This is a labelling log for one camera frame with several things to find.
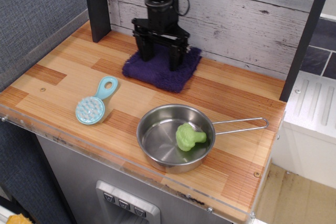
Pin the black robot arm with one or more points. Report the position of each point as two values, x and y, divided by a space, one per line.
161 27

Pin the dark upright post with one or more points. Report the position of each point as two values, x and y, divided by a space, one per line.
99 18
308 31

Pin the dark right upright post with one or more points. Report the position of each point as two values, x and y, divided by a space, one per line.
308 31

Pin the stainless steel pan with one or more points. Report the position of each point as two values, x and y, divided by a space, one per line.
156 137

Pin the grey cabinet with dispenser panel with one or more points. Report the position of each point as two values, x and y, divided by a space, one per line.
98 193

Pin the yellow object at corner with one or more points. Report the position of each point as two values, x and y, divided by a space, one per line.
18 219

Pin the light blue scrub brush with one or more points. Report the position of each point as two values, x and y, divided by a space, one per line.
90 110

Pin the green toy broccoli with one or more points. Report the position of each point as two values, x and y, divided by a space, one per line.
187 137

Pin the dark left upright post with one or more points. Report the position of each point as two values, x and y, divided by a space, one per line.
99 18

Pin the dark blue cloth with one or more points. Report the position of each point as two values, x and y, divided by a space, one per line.
157 70

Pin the white ribbed appliance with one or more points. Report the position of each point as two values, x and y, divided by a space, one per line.
306 139

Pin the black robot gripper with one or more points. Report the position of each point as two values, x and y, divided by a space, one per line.
161 27

